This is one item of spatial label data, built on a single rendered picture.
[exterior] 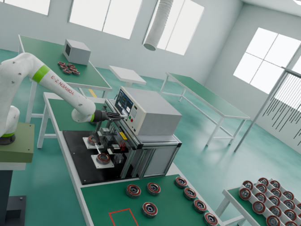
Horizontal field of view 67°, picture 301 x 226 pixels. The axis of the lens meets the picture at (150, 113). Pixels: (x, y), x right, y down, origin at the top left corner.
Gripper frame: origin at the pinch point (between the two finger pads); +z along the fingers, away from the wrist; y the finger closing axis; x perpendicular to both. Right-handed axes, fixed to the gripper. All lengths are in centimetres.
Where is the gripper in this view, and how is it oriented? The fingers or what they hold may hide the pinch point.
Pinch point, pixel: (123, 117)
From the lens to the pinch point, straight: 179.4
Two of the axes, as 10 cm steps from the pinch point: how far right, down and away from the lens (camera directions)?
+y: 4.9, 5.2, -7.0
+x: 3.5, -8.5, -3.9
